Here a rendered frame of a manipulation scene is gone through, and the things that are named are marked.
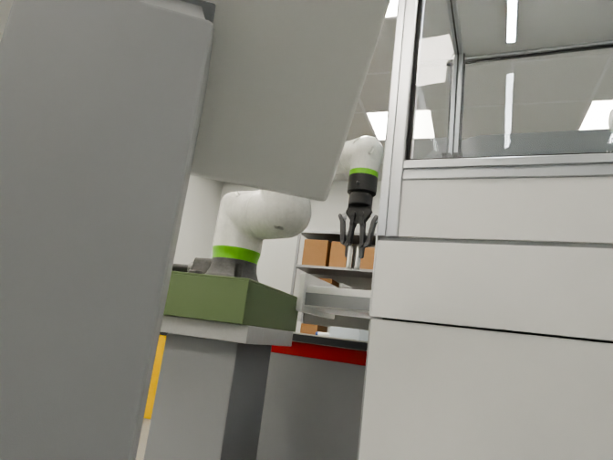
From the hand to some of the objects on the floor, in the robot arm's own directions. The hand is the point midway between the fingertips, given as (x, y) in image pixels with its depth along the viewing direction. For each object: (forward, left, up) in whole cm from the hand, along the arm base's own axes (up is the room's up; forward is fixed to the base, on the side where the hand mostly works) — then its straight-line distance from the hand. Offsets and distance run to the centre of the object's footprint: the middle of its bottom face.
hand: (353, 257), depth 140 cm
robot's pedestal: (-22, -28, -101) cm, 107 cm away
